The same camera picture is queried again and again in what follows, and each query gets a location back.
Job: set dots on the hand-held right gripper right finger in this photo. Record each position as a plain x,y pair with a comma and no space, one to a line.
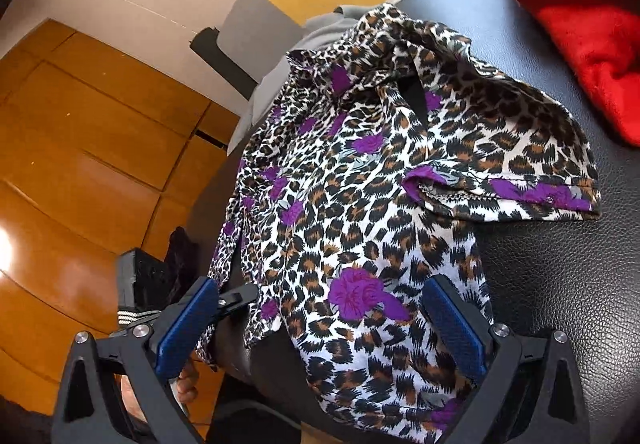
454,324

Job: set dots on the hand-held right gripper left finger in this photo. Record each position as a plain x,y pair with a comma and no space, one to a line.
181,324

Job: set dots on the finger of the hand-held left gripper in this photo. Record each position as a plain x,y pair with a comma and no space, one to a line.
230,310
240,295

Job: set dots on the leopard print floral shirt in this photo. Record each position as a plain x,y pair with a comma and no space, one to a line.
350,184

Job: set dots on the person's left hand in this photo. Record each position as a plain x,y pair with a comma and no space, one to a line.
187,381

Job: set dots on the dark cloth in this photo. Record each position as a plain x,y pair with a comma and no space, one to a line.
180,249

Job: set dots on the black leather couch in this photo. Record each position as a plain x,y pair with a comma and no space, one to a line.
550,274

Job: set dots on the grey cloth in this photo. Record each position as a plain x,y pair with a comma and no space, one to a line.
272,84

